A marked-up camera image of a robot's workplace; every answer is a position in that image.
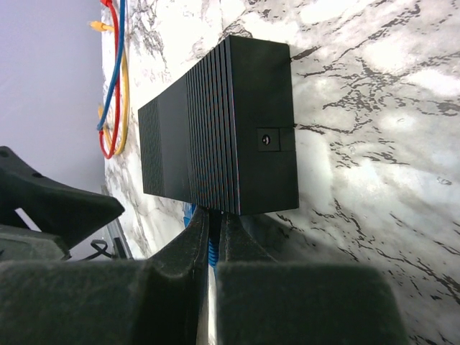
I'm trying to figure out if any long blue ethernet cable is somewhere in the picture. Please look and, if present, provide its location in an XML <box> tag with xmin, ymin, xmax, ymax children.
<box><xmin>207</xmin><ymin>236</ymin><xmax>220</xmax><ymax>269</ymax></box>

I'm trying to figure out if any red ethernet cable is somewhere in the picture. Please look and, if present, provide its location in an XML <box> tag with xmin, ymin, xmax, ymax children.
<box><xmin>98</xmin><ymin>0</ymin><xmax>122</xmax><ymax>160</ymax></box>

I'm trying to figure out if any yellow ethernet cable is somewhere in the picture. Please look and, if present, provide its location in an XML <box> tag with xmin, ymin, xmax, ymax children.
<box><xmin>88</xmin><ymin>20</ymin><xmax>130</xmax><ymax>156</ymax></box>

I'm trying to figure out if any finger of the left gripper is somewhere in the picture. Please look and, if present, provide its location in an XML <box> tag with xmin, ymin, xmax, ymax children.
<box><xmin>1</xmin><ymin>146</ymin><xmax>124</xmax><ymax>261</ymax></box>

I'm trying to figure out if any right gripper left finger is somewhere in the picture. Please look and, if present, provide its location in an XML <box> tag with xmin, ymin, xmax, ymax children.
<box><xmin>1</xmin><ymin>207</ymin><xmax>210</xmax><ymax>344</ymax></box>

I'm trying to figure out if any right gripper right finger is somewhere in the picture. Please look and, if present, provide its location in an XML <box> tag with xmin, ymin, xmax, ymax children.
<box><xmin>215</xmin><ymin>214</ymin><xmax>408</xmax><ymax>344</ymax></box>

